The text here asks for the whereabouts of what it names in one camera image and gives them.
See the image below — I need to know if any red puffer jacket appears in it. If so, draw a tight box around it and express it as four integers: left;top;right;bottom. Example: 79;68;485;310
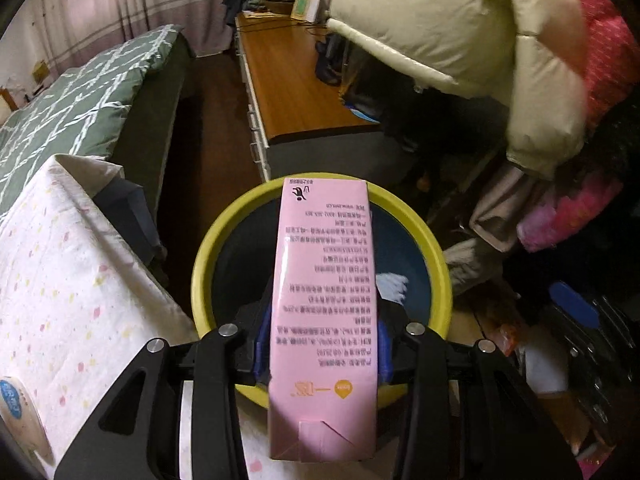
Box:
567;0;640;128

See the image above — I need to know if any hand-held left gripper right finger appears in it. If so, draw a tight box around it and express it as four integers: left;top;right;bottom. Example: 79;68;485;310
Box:
376;305;583;480

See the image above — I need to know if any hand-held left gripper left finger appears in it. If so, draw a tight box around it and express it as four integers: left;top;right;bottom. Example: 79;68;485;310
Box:
52;300;273;480

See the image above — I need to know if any pink and white curtain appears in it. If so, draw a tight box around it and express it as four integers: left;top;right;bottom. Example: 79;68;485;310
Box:
30;0;241;68

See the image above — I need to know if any cream puffer jacket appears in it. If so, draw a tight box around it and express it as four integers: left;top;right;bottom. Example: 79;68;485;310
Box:
326;0;588;181

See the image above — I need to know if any green plaid duvet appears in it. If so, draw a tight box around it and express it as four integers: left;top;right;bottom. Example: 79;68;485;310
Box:
0;25;183;211

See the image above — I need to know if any dark storage box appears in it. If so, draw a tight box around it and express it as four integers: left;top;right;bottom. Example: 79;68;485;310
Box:
94;180;163;261

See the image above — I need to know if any beige cloth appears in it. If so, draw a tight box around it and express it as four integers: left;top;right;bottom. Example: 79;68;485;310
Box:
469;162;548;255

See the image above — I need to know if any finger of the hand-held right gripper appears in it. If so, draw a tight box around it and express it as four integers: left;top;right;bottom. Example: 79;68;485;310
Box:
548;281;636;356

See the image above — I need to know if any wooden low cabinet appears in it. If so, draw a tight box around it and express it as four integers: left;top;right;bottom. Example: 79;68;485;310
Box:
235;12;383;183

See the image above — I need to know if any wooden bed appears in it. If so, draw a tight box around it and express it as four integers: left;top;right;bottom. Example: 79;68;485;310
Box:
0;25;197;221

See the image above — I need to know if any green and white box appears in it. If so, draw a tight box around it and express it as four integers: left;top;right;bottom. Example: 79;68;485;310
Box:
290;0;323;23

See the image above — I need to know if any pink drink carton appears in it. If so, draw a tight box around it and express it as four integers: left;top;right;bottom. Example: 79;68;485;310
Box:
267;176;380;462

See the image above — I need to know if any round white packet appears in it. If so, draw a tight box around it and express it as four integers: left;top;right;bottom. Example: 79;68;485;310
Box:
0;375;55;467

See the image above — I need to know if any yellow trash bin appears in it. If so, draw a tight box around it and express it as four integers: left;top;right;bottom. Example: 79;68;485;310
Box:
191;180;453;408

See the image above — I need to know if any white crumpled paper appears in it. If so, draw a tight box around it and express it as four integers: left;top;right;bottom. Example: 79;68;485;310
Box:
376;272;417;307

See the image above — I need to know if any magenta garment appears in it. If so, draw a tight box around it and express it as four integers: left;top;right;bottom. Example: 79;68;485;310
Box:
517;170;623;253

